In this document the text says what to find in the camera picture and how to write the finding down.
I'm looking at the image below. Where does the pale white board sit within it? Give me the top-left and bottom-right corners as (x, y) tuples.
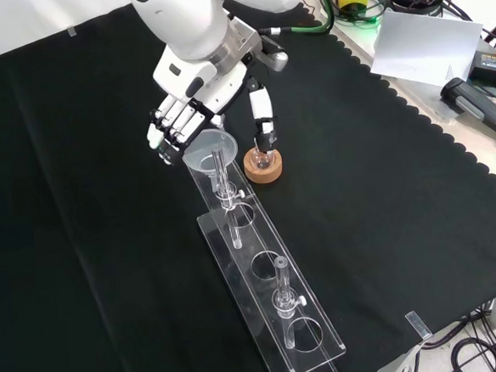
(365, 3), (488, 93)

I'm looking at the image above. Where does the black power adapter brick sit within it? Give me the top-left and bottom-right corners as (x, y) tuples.
(466, 47), (496, 92)

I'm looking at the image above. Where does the black table cloth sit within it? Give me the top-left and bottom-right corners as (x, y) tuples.
(0, 0), (496, 372)

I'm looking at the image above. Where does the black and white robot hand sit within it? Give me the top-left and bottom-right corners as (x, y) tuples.
(139, 39), (281, 167)

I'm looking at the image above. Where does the black and grey handheld device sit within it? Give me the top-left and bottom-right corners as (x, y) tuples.
(438, 74), (496, 152)

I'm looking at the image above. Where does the round cork ring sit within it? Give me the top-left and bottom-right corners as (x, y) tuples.
(242, 145), (285, 186)

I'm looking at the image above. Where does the small round-bottom glass flask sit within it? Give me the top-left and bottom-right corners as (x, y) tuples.
(250, 145), (276, 172)

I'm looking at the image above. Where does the black cable bundle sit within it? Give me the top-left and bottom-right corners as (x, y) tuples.
(416, 287), (496, 372)

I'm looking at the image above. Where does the clear acrylic funnel stand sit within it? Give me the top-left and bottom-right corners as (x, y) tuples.
(184, 140), (349, 372)

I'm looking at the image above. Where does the translucent plastic funnel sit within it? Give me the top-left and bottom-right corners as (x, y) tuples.
(178, 127), (241, 194)

